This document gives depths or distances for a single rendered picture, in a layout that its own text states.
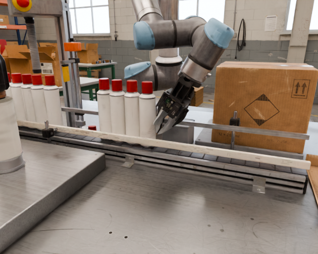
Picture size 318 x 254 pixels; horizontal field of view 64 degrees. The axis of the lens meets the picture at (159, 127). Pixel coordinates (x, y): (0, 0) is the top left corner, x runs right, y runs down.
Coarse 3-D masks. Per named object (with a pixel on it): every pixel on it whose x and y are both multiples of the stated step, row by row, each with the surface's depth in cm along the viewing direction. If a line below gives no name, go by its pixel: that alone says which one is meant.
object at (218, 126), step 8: (80, 112) 94; (88, 112) 93; (96, 112) 91; (184, 120) 81; (208, 128) 78; (216, 128) 77; (224, 128) 76; (232, 128) 75; (240, 128) 75; (248, 128) 74; (280, 136) 71; (288, 136) 70; (296, 136) 70; (304, 136) 69
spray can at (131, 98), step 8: (128, 80) 79; (128, 88) 78; (136, 88) 79; (128, 96) 78; (136, 96) 78; (128, 104) 79; (136, 104) 79; (128, 112) 80; (136, 112) 80; (128, 120) 81; (136, 120) 81; (128, 128) 82; (136, 128) 81; (136, 136) 82; (128, 144) 84; (136, 144) 83
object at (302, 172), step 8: (24, 128) 99; (64, 136) 91; (72, 136) 91; (80, 136) 91; (88, 136) 91; (112, 144) 84; (120, 144) 84; (160, 152) 78; (168, 152) 78; (176, 152) 78; (184, 152) 78; (192, 152) 79; (216, 160) 74; (224, 160) 73; (232, 160) 73; (240, 160) 73; (264, 168) 68; (272, 168) 68; (280, 168) 68; (288, 168) 68; (296, 168) 68
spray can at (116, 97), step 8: (112, 80) 80; (120, 80) 80; (112, 88) 81; (120, 88) 80; (112, 96) 80; (120, 96) 80; (112, 104) 81; (120, 104) 81; (112, 112) 82; (120, 112) 82; (112, 120) 83; (120, 120) 82; (112, 128) 84; (120, 128) 83
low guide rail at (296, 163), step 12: (24, 120) 97; (72, 132) 89; (84, 132) 87; (96, 132) 85; (144, 144) 79; (156, 144) 78; (168, 144) 76; (180, 144) 75; (228, 156) 71; (240, 156) 69; (252, 156) 68; (264, 156) 67; (276, 156) 67; (300, 168) 65
